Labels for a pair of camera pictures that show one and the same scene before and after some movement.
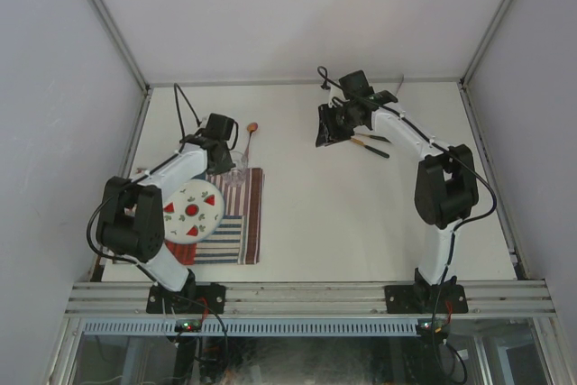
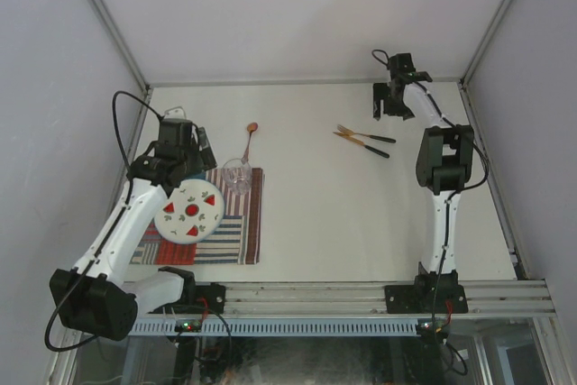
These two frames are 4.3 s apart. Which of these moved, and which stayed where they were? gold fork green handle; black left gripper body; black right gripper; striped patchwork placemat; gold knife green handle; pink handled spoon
Moved: black left gripper body; black right gripper
Stayed: gold fork green handle; gold knife green handle; striped patchwork placemat; pink handled spoon
